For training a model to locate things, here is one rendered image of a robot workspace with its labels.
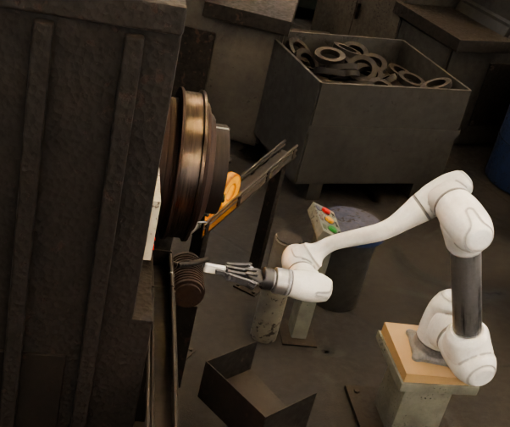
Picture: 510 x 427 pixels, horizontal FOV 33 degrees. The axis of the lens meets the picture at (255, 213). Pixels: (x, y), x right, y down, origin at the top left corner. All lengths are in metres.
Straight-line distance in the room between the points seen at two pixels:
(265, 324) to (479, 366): 1.06
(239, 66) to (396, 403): 2.58
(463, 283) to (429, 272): 1.82
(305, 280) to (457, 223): 0.55
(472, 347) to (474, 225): 0.55
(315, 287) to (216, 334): 1.00
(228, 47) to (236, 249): 1.42
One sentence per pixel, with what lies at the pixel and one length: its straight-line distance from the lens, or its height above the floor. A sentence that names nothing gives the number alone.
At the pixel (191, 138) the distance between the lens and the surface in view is 2.48.
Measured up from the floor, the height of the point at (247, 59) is 0.57.
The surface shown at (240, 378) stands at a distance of 2.70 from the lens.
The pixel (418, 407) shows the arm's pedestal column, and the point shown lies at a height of 0.18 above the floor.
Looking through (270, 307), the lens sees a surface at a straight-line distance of 3.75.
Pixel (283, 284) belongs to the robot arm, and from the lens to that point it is 2.92.
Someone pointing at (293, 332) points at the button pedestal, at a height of 0.04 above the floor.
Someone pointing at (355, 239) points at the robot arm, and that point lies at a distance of 3.00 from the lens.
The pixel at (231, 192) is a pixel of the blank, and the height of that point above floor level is 0.70.
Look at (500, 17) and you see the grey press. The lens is 6.37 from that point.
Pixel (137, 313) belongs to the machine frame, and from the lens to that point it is 2.43.
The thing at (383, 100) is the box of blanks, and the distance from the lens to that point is 4.99.
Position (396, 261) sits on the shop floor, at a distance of 4.76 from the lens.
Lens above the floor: 2.32
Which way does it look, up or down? 29 degrees down
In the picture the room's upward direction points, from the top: 14 degrees clockwise
